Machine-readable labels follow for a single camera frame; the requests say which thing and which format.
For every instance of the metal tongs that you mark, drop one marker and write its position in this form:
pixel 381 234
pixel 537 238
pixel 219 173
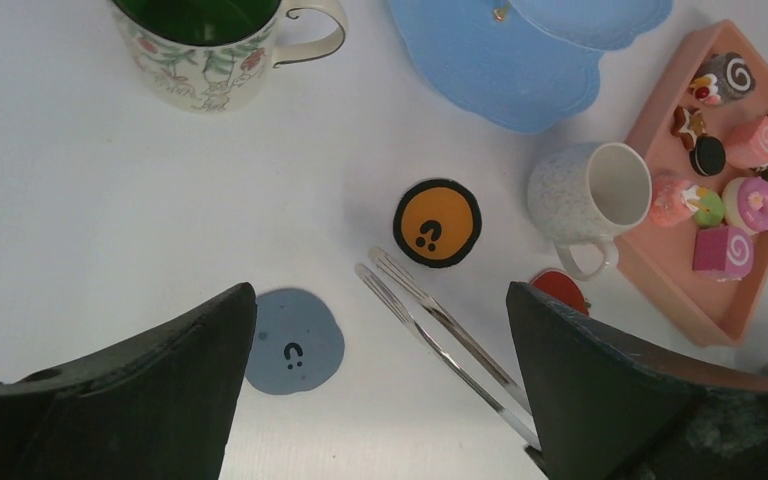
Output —
pixel 449 341

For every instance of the green macaron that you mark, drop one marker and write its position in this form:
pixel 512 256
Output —
pixel 710 211

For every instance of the red apple-shaped coaster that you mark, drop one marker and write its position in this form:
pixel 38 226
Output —
pixel 559 285

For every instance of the orange black-rimmed coaster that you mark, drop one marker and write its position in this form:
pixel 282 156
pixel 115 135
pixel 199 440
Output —
pixel 437 222

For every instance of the black sandwich cookie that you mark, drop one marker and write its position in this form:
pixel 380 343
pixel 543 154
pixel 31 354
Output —
pixel 708 156

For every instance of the pink rectangular tray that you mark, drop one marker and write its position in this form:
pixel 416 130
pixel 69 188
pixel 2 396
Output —
pixel 658 260

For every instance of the star-shaped brown cookie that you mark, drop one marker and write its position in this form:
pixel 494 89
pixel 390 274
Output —
pixel 688 125

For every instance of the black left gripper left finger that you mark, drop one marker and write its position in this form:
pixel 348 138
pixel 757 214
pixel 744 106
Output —
pixel 158 405

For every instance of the pink frosted donut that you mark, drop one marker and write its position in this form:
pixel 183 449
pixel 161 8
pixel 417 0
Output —
pixel 745 201

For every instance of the light pink swirl roll cake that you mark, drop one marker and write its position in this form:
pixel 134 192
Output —
pixel 746 145

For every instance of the magenta swirl roll cake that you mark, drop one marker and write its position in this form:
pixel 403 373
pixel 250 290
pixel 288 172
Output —
pixel 724 253

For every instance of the blue three-tier cake stand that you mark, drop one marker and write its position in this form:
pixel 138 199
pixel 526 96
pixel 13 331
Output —
pixel 521 65

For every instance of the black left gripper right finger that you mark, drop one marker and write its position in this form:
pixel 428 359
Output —
pixel 610 405

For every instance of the blue-grey round coaster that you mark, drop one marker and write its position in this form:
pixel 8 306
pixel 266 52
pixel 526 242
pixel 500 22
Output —
pixel 297 344

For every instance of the dark chocolate swirl roll cake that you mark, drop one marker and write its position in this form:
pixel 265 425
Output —
pixel 722 79

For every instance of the white speckled mug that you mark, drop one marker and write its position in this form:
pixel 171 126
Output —
pixel 583 197

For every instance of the green-lined floral cream mug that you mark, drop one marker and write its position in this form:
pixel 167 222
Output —
pixel 211 56

